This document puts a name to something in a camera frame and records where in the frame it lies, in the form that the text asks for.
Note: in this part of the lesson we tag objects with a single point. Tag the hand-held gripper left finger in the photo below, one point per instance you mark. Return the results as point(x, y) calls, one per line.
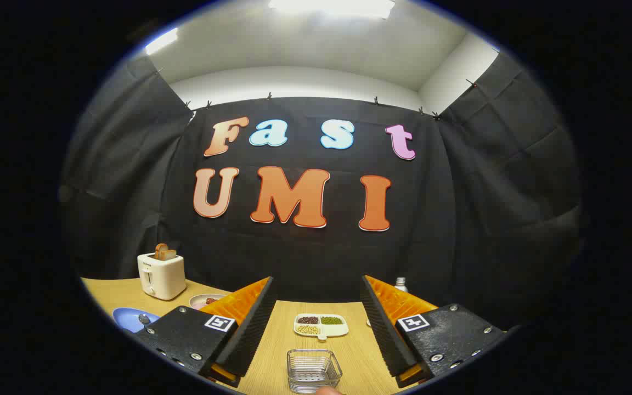
point(250, 329)

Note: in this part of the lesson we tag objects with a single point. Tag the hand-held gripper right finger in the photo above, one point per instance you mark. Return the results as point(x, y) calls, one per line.
point(384, 329)

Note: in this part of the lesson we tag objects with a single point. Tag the silver bottle with green label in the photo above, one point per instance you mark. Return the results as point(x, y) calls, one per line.
point(401, 284)

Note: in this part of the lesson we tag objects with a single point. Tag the pile of green beans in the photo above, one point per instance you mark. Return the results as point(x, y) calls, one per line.
point(331, 320)

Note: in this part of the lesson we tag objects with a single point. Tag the round white food plate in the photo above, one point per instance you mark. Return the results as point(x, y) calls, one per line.
point(199, 300)

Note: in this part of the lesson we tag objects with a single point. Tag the pile of yellow soybeans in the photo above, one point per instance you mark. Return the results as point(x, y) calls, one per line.
point(308, 329)

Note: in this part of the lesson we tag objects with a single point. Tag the pile of dark red beans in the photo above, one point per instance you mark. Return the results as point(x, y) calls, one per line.
point(308, 320)

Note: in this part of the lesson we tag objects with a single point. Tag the white divided dish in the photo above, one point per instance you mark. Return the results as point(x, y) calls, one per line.
point(321, 331)

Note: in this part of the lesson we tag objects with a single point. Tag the white toaster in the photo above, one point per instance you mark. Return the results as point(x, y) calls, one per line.
point(162, 277)

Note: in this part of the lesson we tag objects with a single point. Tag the toasted bread slices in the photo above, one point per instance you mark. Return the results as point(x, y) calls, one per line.
point(164, 252)

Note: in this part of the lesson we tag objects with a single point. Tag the blue plate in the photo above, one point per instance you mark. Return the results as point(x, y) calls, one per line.
point(127, 319)

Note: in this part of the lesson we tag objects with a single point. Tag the ceiling light panel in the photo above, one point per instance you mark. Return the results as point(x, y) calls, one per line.
point(332, 7)

